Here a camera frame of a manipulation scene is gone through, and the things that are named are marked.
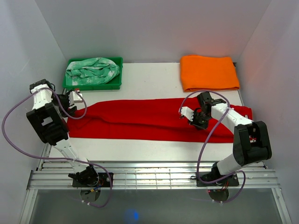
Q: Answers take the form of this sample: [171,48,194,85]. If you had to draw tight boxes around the red trousers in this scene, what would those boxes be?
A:
[66,97,254,143]

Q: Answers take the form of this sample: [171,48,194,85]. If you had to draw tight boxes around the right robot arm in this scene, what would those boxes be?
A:
[191,91,272,185]

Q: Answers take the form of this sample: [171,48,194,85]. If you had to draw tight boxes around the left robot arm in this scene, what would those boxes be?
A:
[26,79,99,187]

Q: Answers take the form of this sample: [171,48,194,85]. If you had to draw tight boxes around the folded orange trousers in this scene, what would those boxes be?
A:
[180,55,240,92]

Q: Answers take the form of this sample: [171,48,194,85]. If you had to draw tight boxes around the green white patterned trousers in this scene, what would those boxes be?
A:
[65,57,120,86]

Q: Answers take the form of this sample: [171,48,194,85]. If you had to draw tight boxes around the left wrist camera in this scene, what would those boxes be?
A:
[66,89,83,105]

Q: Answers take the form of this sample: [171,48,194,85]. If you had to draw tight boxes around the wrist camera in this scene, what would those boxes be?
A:
[179,106,194,121]
[66,89,83,105]

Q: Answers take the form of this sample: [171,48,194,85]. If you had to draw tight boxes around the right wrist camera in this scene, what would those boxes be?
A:
[179,106,194,121]

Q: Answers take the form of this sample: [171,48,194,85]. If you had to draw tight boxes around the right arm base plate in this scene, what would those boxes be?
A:
[193,172,239,187]

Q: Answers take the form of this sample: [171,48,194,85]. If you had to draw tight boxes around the aluminium frame rail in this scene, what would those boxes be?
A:
[19,145,292,224]

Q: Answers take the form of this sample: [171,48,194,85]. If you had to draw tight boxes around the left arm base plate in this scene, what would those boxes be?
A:
[71,172,114,188]

